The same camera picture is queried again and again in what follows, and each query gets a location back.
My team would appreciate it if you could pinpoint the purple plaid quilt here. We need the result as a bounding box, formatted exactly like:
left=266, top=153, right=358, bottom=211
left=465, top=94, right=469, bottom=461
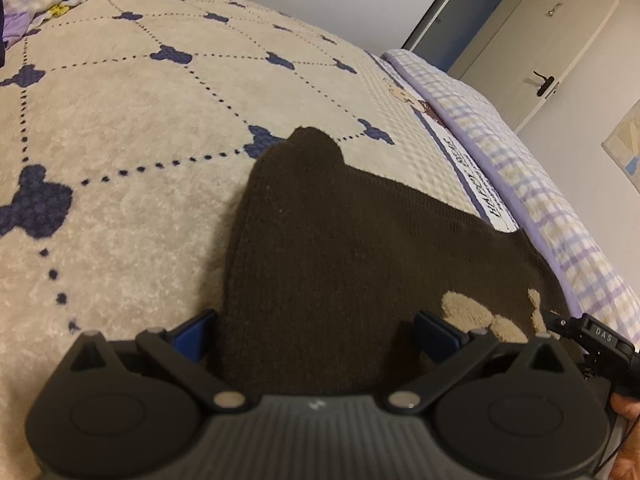
left=380, top=48, right=640, bottom=357

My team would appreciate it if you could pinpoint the person's right hand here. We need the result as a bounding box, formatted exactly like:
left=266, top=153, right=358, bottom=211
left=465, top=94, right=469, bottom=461
left=608, top=392, right=640, bottom=480

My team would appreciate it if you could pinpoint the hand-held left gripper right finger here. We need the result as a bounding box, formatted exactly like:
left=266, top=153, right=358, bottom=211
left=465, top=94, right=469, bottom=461
left=384, top=309, right=574, bottom=414

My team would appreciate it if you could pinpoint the bear printed blanket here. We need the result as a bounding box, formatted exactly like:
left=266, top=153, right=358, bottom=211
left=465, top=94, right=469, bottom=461
left=0, top=0, right=551, bottom=480

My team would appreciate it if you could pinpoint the black door handle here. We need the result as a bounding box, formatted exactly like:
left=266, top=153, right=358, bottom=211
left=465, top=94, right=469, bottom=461
left=524, top=69, right=562, bottom=99

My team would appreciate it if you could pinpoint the white door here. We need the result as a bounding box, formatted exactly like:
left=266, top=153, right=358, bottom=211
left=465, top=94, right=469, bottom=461
left=447, top=0, right=622, bottom=132

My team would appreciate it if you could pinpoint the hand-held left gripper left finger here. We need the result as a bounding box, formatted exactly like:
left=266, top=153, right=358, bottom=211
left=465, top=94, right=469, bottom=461
left=69, top=308, right=249, bottom=414

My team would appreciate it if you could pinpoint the brown sweater with beige spots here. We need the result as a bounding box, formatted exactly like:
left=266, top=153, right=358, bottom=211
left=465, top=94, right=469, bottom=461
left=219, top=126, right=577, bottom=402

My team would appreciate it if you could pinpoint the wall map poster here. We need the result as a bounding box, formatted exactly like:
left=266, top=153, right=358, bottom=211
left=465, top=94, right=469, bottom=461
left=599, top=109, right=640, bottom=177

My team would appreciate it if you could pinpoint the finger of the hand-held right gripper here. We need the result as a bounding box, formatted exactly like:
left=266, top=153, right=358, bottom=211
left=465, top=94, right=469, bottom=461
left=544, top=310, right=582, bottom=342

